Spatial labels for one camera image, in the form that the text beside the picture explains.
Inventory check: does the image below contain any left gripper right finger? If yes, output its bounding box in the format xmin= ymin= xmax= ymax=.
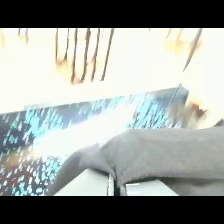
xmin=119 ymin=179 xmax=180 ymax=197

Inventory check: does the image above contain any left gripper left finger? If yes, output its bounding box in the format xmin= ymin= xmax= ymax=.
xmin=54 ymin=167 xmax=115 ymax=197

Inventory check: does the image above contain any wooden rack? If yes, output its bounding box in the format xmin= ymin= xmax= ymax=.
xmin=0 ymin=27 xmax=204 ymax=85

